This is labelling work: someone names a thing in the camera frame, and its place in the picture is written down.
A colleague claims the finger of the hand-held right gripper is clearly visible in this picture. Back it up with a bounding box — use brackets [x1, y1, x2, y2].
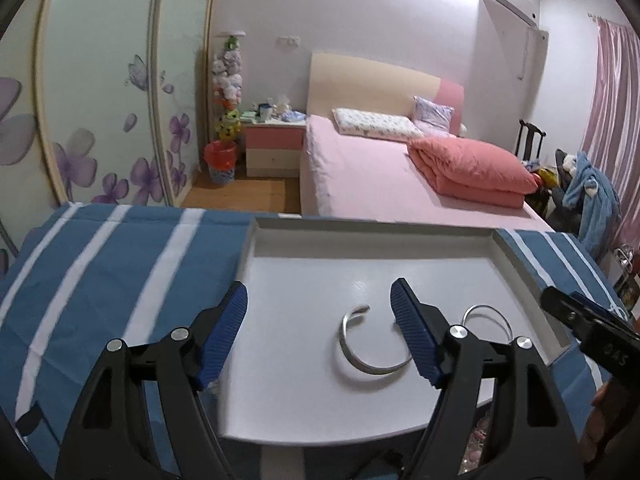
[541, 286, 640, 377]
[571, 291, 632, 323]

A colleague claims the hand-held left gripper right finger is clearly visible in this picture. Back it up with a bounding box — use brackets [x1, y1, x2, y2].
[389, 277, 586, 480]

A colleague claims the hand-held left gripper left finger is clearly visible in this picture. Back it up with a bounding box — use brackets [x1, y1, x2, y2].
[65, 280, 249, 480]

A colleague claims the wide silver cuff bracelet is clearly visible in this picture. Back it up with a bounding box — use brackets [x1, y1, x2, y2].
[341, 305, 416, 375]

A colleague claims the thin silver bangle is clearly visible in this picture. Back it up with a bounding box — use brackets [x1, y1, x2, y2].
[461, 305, 513, 343]

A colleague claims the grey cardboard tray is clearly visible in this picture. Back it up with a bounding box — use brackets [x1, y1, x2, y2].
[216, 214, 572, 433]

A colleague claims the person's right hand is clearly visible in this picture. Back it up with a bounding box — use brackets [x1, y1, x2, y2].
[582, 382, 613, 463]

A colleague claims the pile of household clutter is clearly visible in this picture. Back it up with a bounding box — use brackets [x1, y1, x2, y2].
[612, 245, 640, 306]

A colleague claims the light blue garment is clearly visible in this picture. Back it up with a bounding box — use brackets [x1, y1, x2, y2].
[562, 151, 621, 256]

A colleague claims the black swivel chair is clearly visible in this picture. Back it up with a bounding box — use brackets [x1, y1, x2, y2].
[547, 150, 583, 223]

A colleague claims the blue white striped tablecloth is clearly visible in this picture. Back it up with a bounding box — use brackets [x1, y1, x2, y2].
[0, 202, 631, 480]

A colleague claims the colourful clothes pile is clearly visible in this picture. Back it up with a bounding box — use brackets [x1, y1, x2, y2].
[525, 160, 557, 188]

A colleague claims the pink bed with headboard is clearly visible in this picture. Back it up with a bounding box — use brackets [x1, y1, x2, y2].
[299, 51, 556, 233]

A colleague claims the red trash bin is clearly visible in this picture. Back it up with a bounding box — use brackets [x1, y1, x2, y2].
[204, 140, 238, 184]

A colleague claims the folded pink quilt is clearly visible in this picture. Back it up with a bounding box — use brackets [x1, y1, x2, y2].
[406, 137, 541, 211]

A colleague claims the dark wooden chair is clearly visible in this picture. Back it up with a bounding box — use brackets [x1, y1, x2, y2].
[517, 119, 543, 161]

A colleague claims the pink white nightstand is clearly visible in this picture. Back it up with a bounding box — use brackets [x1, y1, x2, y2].
[243, 120, 307, 178]

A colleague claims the pink curtain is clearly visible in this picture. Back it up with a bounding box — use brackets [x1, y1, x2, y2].
[582, 17, 640, 281]

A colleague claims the white patterned pillow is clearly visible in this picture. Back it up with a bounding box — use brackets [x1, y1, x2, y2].
[332, 107, 425, 141]

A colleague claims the small lilac pillow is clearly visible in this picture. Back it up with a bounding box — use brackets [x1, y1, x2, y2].
[412, 96, 455, 133]

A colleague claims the column of stuffed toys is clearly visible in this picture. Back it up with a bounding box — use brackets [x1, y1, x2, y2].
[210, 32, 247, 141]

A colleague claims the white pipe cover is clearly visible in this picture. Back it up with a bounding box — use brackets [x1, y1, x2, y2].
[520, 27, 548, 81]

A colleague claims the wardrobe with purple flowers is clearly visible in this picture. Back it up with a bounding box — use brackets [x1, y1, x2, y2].
[0, 0, 221, 271]

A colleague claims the white air conditioner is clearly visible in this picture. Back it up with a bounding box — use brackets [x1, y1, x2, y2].
[487, 0, 540, 26]

